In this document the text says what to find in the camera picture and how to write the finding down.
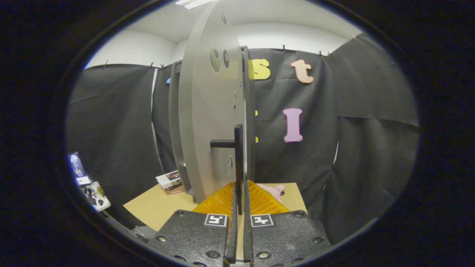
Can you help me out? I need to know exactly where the blue printed package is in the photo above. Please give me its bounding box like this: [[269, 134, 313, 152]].
[[68, 152, 92, 186]]

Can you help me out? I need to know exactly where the grey shoe cabinet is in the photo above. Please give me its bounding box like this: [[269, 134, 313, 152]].
[[168, 46, 257, 196]]

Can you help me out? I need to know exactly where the white tray with small parts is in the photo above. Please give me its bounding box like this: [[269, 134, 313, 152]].
[[80, 181, 111, 212]]

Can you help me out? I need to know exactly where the black door handle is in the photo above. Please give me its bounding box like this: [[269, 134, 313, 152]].
[[210, 125, 245, 215]]

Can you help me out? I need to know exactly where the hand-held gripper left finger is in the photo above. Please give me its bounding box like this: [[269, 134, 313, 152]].
[[148, 181, 238, 267]]

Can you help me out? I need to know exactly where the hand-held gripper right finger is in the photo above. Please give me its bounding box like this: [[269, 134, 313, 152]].
[[243, 181, 333, 267]]

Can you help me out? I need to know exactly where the pink and green plush toy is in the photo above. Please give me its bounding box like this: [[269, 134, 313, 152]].
[[256, 183, 285, 203]]

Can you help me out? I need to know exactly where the white printed box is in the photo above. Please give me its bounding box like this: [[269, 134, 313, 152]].
[[156, 171, 182, 189]]

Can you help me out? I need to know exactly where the long ceiling light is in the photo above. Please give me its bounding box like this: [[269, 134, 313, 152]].
[[174, 0, 216, 10]]

